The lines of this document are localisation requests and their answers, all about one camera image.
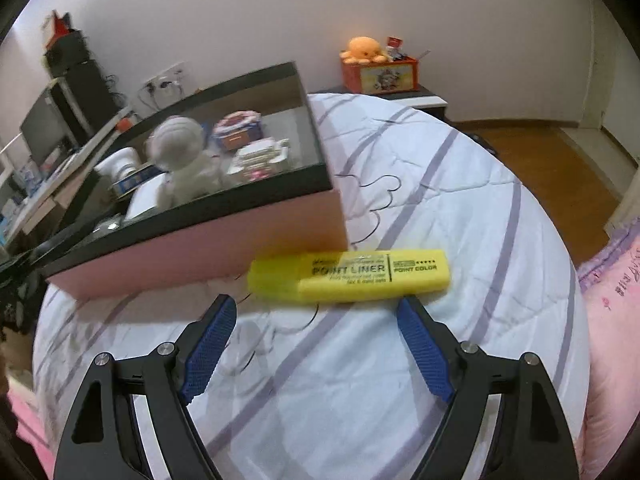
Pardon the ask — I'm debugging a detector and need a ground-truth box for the red desk calendar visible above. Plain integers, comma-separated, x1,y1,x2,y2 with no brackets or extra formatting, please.
42,10,73,51

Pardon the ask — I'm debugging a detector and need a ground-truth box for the black speaker box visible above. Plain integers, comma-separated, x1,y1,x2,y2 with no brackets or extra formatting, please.
44,30,96,78

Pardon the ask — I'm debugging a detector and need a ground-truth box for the orange octopus plush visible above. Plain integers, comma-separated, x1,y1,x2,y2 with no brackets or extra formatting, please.
340,36,387,65

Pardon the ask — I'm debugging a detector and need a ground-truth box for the yellow highlighter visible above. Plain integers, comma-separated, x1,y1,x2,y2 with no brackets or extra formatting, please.
247,248,452,304

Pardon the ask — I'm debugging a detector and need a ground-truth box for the black computer tower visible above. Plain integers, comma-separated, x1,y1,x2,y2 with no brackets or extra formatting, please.
50,60,121,136

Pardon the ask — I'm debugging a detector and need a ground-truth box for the pink box with black rim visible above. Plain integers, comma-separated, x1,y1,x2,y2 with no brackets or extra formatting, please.
37,61,350,301

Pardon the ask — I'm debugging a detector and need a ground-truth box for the orange storage box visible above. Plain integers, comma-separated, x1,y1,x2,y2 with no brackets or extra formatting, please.
341,56,420,95

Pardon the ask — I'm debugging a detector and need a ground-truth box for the white wall socket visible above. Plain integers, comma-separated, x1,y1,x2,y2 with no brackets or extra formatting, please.
142,62,187,88

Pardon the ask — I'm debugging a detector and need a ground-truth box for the black floor scale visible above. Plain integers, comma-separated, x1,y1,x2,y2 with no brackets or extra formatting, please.
470,132,498,156

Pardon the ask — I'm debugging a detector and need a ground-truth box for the white desk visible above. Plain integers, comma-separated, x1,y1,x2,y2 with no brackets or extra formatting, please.
0,105,136,246

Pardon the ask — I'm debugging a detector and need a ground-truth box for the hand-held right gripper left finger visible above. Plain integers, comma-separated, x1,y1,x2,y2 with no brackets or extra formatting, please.
52,294,238,480

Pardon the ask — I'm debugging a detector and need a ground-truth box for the white plug charger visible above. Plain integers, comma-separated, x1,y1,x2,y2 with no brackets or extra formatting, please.
124,180,173,221

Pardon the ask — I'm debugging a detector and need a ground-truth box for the white astronaut figurine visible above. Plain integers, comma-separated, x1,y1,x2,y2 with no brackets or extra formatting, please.
148,116,226,208

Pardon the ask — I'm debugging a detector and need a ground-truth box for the white rounded plastic item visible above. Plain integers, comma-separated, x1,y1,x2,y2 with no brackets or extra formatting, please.
94,147,141,181

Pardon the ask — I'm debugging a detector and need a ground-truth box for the pink and white block toy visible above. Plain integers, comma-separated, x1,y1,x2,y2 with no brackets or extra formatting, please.
227,139,292,182

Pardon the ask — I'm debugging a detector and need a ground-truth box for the pink blanket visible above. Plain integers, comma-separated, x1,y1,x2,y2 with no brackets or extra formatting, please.
575,225,640,480
0,390,56,480

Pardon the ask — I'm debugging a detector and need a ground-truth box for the black computer monitor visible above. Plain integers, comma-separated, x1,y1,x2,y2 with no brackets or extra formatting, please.
20,85,76,166

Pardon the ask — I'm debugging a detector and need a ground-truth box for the small blue and gold box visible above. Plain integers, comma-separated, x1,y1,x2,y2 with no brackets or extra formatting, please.
111,162,166,195

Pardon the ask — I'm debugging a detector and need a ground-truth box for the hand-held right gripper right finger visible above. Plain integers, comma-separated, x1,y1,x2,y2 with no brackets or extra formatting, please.
396,296,581,480

